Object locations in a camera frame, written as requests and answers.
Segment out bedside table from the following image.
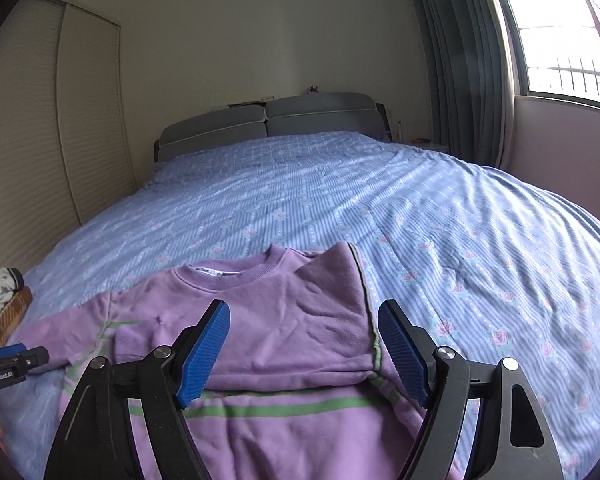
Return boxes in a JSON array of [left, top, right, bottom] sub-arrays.
[[412, 136, 451, 153]]

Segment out purple sweater with green stripes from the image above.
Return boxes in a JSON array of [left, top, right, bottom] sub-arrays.
[[17, 241, 463, 480]]

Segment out window with railing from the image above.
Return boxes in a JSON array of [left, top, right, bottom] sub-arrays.
[[485, 0, 600, 111]]

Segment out white louvered wardrobe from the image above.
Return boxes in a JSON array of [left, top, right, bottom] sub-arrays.
[[0, 0, 136, 281]]

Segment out grey padded headboard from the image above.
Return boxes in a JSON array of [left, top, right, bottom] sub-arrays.
[[153, 92, 393, 163]]

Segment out blue floral bed sheet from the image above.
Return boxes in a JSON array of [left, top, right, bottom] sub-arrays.
[[0, 130, 600, 480]]

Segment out papers on headboard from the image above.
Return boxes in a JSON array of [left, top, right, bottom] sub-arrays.
[[227, 96, 277, 108]]

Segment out grey-green curtain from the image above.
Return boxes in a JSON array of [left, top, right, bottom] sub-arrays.
[[410, 0, 518, 171]]

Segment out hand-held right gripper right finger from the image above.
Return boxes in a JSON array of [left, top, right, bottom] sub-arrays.
[[377, 299, 566, 480]]

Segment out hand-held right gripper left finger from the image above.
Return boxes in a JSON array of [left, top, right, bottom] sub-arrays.
[[44, 299, 231, 480]]

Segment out brown folded cloth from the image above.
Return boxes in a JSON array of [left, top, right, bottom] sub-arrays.
[[0, 285, 33, 348]]

